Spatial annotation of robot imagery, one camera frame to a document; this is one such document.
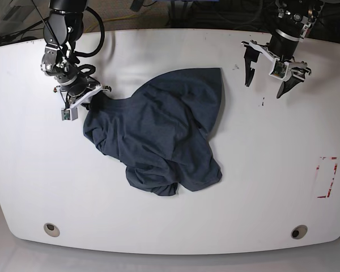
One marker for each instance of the right table cable grommet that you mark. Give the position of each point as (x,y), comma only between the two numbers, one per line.
(299,232)

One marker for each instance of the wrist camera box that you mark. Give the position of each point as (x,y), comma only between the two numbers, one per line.
(279,69)
(69,114)

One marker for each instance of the dark blue T-shirt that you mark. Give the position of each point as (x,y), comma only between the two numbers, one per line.
(161,132)

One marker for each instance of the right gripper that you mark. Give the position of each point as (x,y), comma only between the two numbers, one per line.
(80,91)

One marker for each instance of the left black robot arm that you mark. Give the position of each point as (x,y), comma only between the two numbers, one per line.
(294,22)

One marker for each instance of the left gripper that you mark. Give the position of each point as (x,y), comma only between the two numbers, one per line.
(252,52)

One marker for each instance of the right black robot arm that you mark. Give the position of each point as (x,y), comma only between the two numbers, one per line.
(62,29)

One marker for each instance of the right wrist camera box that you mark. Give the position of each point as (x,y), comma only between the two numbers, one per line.
(69,114)

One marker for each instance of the table cable grommet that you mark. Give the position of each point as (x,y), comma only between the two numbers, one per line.
(51,230)
(299,232)

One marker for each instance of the left table cable grommet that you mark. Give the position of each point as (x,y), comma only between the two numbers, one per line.
(51,230)

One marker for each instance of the red tape rectangle marking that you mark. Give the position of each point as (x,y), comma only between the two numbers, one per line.
(325,176)

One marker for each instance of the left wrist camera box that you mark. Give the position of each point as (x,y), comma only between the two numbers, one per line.
(279,69)

